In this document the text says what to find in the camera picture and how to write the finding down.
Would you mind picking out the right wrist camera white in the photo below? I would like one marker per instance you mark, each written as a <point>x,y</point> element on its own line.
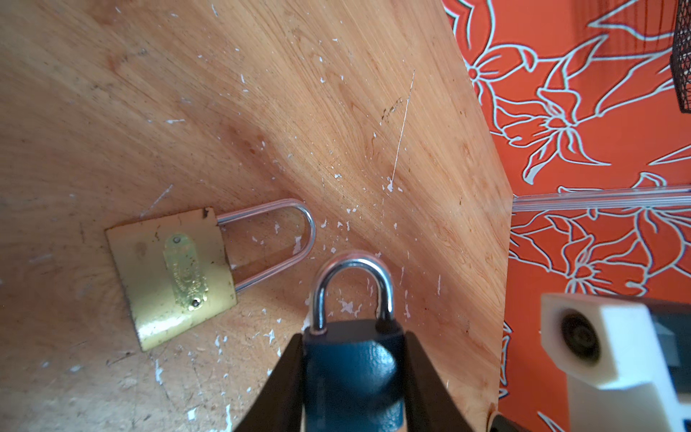
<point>627,360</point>

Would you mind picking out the small blue padlock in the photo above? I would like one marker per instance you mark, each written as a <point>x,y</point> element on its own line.
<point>353,369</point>

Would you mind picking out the black wire basket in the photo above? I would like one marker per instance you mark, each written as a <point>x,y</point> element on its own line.
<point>680,56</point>

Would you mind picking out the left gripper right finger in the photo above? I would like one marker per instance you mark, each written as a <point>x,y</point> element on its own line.
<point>428,404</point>

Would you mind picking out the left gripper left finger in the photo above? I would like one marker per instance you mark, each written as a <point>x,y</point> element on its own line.
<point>279,405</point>

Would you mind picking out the large brass padlock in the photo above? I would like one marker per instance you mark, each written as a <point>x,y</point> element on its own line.
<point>175,270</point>

